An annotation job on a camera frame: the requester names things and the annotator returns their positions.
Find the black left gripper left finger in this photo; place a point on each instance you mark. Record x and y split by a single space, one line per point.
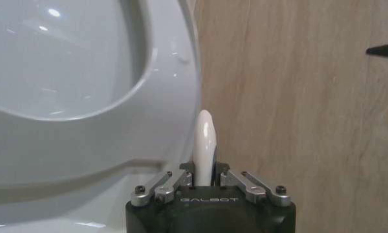
161 185

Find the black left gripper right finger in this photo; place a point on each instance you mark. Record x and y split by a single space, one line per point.
255 185

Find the white toilet seat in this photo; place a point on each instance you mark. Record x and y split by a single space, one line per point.
168 97

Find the white ceramic toilet bowl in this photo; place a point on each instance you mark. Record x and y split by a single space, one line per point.
50 60

